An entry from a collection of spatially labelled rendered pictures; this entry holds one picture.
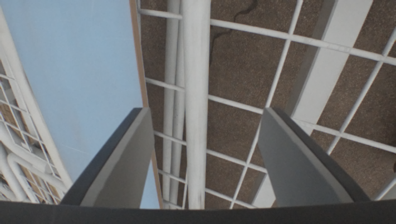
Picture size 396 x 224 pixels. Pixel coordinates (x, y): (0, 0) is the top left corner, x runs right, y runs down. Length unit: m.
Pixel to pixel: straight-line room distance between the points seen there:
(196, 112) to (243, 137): 0.66
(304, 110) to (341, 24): 0.09
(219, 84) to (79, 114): 0.55
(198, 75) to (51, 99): 0.22
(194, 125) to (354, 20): 0.18
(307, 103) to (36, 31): 0.31
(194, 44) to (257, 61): 0.54
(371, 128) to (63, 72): 0.84
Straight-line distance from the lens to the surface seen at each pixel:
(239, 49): 0.69
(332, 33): 0.23
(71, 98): 0.28
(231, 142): 0.86
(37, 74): 0.32
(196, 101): 0.18
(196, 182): 0.24
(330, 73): 0.24
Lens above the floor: 0.67
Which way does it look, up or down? 54 degrees down
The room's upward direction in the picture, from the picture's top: 142 degrees counter-clockwise
